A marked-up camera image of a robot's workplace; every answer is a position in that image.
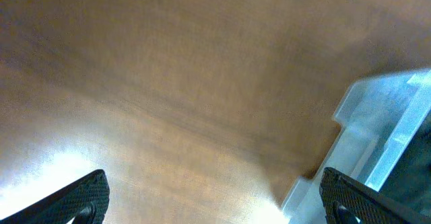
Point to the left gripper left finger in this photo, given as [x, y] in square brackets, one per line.
[84, 201]

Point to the clear plastic storage bin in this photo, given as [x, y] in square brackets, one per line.
[379, 117]

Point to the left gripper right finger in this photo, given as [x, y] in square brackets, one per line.
[348, 201]

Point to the black taped shirt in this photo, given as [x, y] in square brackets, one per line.
[409, 181]

